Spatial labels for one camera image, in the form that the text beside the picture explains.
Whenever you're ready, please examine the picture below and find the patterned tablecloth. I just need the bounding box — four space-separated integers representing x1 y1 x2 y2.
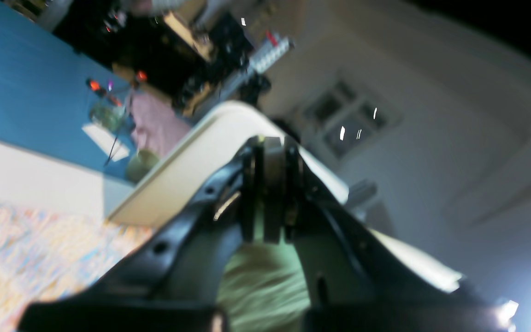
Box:
0 201 153 332

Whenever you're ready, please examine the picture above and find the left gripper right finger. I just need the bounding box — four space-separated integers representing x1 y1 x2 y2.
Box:
265 138 510 332

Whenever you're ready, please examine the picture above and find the green t-shirt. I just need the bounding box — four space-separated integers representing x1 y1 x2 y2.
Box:
217 217 310 332

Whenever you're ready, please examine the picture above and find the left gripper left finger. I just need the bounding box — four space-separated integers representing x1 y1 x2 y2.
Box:
19 137 264 332

